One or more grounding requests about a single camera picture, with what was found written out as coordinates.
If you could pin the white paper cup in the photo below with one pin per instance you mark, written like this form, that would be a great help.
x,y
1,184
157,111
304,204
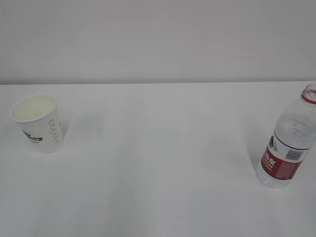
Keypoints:
x,y
38,119

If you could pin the clear water bottle red label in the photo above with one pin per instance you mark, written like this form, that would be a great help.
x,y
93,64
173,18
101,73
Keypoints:
x,y
293,136

